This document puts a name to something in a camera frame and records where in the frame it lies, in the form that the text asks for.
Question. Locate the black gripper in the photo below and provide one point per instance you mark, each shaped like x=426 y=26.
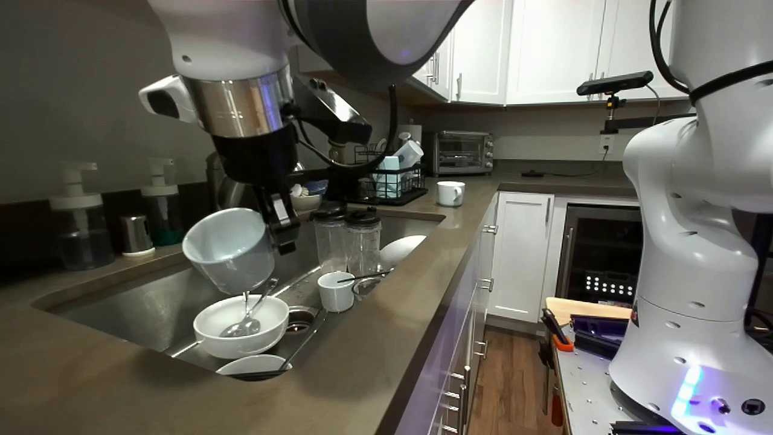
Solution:
x=258 y=171

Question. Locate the white cup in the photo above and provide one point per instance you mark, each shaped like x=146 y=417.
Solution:
x=451 y=194
x=234 y=250

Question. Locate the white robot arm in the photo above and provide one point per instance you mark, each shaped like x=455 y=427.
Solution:
x=234 y=74

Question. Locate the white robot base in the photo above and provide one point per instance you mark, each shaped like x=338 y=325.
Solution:
x=688 y=354

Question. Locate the white mug in sink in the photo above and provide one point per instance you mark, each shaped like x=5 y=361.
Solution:
x=338 y=291

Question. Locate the small metal cup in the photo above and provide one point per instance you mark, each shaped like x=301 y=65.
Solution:
x=136 y=241

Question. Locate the stainless steel sink basin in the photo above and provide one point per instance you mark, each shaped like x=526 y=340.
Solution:
x=165 y=313

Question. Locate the clear blender jar black lid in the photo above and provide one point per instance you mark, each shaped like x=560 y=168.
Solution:
x=363 y=230

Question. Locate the soap dispenser right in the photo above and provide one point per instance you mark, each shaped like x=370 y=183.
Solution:
x=164 y=204

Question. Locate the soap dispenser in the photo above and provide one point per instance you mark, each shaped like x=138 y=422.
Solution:
x=164 y=204
x=83 y=237

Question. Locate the large white tilted plate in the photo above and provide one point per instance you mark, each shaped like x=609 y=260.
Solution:
x=394 y=253

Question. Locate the metal spoon in bowl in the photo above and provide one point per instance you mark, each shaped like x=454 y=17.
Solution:
x=249 y=323

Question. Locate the white bowl with spoons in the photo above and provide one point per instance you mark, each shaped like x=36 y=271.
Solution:
x=208 y=323

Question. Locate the toaster oven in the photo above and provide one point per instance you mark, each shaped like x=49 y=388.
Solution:
x=463 y=152

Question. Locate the white small plate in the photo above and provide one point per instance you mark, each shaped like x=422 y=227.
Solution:
x=254 y=365

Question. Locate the soap dispenser left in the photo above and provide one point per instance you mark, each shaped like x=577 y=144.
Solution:
x=83 y=237

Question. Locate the white upper cabinets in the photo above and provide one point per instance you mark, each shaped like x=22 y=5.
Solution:
x=539 y=51

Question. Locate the white lower cabinet door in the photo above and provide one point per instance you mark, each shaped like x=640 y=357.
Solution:
x=520 y=255

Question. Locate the wooden cutting board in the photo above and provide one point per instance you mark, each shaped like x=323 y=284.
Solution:
x=566 y=308

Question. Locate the black wine cooler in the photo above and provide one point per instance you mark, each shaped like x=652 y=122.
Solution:
x=601 y=255

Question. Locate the black wire dish rack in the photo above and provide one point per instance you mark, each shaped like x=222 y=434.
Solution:
x=393 y=183

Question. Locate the black camera on stand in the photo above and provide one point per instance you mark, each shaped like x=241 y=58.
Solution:
x=609 y=88

